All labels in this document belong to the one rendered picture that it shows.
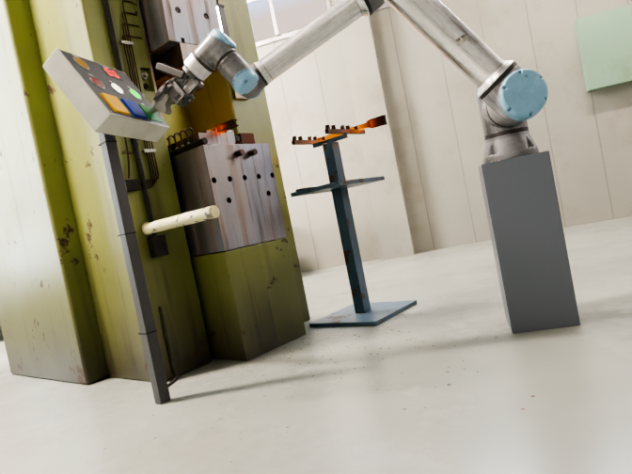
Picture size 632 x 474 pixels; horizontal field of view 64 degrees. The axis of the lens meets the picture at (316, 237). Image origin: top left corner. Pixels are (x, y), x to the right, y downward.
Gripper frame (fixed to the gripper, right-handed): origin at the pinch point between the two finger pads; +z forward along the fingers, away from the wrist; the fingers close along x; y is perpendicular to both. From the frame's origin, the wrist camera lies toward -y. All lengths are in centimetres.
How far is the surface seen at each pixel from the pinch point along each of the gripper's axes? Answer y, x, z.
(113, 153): 6.2, -10.3, 17.5
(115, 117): 6.3, -24.2, 2.4
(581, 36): 59, 340, -226
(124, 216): 25.0, -10.9, 28.8
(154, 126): 6.3, -2.2, 2.7
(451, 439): 131, -52, -23
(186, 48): -28.1, 38.0, -15.6
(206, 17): -39, 51, -29
